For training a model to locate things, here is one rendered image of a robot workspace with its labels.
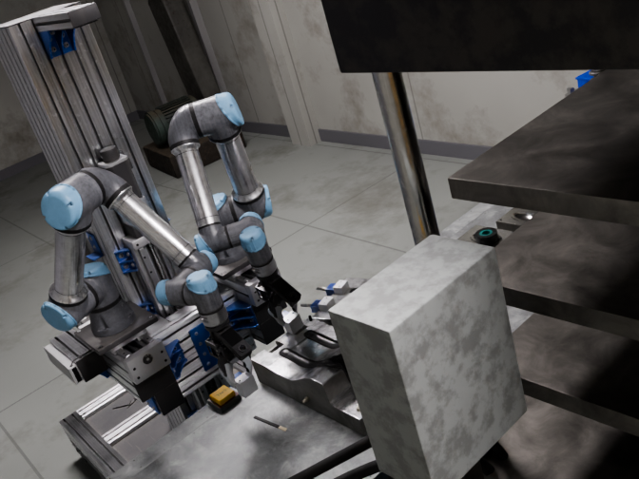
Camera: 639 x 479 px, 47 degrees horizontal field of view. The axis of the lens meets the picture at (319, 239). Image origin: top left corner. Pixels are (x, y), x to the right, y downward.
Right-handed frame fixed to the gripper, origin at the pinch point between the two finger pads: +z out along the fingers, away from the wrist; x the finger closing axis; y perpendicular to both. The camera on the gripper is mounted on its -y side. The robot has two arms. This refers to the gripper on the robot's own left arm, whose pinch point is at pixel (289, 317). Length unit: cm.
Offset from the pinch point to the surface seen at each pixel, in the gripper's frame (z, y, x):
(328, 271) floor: 131, 145, -117
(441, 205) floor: 143, 129, -213
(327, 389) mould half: -3.4, -35.2, 17.1
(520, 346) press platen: -19, -82, -11
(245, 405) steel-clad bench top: 9.9, -5.1, 29.3
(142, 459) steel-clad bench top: 7, 5, 62
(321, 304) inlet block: 8.9, 3.4, -15.4
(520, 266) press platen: -45, -85, -12
